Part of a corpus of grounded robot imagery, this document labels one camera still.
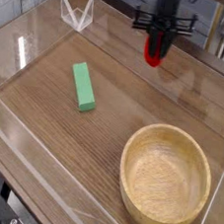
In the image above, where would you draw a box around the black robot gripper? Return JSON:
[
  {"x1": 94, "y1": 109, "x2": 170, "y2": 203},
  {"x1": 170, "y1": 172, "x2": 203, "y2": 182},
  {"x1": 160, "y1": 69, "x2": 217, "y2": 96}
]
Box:
[{"x1": 132, "y1": 0, "x2": 198, "y2": 58}]

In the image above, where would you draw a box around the red plush strawberry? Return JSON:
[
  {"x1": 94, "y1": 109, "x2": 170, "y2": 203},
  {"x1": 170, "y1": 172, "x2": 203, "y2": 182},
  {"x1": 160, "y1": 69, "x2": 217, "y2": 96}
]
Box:
[{"x1": 144, "y1": 31, "x2": 162, "y2": 67}]

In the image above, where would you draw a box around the green rectangular block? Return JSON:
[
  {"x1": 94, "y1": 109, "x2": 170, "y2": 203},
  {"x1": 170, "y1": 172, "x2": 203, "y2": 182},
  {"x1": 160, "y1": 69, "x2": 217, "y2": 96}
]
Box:
[{"x1": 72, "y1": 62, "x2": 96, "y2": 112}]

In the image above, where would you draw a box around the wooden bowl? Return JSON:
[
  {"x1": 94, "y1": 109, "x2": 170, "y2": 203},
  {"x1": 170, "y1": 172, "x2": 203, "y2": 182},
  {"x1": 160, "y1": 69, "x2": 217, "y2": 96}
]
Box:
[{"x1": 119, "y1": 123, "x2": 212, "y2": 224}]

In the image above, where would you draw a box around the gold metal chair frame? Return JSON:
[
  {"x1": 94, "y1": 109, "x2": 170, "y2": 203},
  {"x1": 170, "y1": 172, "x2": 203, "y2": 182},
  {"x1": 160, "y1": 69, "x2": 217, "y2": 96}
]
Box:
[{"x1": 205, "y1": 4, "x2": 224, "y2": 60}]

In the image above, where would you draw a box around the clear acrylic corner bracket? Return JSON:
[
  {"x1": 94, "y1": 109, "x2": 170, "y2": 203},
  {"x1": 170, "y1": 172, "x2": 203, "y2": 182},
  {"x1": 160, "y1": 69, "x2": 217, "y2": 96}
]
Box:
[{"x1": 60, "y1": 0, "x2": 94, "y2": 33}]

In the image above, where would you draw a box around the clear acrylic tray wall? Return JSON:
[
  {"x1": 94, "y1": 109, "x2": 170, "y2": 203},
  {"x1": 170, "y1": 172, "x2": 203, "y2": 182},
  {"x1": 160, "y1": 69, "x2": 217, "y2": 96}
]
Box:
[{"x1": 0, "y1": 0, "x2": 224, "y2": 224}]

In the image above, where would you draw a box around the black table leg bracket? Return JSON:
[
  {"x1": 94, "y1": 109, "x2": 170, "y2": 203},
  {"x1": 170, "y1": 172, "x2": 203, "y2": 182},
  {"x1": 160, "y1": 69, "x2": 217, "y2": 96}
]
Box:
[{"x1": 0, "y1": 182, "x2": 23, "y2": 224}]

